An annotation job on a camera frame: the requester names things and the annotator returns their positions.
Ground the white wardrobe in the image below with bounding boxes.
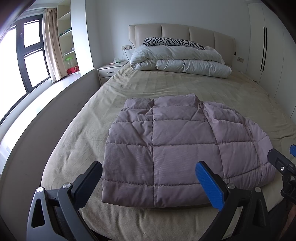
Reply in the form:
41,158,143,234
247,2,296,112

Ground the white duvet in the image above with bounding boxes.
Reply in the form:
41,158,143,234
129,44,232,78

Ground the white wall shelf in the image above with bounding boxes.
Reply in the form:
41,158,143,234
57,0,82,76

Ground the bed with beige sheet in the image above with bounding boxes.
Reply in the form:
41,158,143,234
40,61,296,241

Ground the mauve puffer jacket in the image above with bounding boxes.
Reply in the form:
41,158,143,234
101,93,278,208

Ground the white nightstand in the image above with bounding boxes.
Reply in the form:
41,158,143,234
97,61,130,86

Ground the beige curtain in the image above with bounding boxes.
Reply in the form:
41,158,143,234
44,8,63,82

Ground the black framed window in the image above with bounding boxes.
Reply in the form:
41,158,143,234
0,14,52,126

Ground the zebra print pillow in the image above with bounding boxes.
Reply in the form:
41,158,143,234
143,37,206,50

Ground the cream padded headboard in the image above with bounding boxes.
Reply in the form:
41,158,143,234
129,23,237,67

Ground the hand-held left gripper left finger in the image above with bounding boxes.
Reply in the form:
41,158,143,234
26,161,103,241

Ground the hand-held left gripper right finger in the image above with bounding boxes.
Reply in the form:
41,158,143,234
195,161,270,241

